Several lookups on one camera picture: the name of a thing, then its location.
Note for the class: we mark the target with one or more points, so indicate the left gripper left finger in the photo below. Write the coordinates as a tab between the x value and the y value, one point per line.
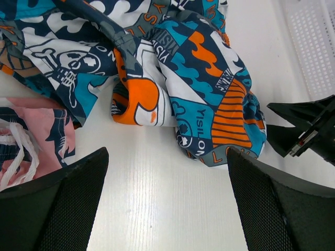
56	211

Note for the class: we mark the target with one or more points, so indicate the pink shark print shorts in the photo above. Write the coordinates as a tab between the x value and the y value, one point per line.
37	138

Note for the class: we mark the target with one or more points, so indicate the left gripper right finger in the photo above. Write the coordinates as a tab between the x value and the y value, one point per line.
279	211

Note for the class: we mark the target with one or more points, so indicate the white plastic basket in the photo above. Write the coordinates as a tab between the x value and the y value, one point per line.
311	27

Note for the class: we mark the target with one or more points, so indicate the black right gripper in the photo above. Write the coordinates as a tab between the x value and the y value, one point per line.
317	116

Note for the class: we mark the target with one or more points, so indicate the blue orange patterned shorts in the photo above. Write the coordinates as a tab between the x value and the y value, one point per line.
171	63

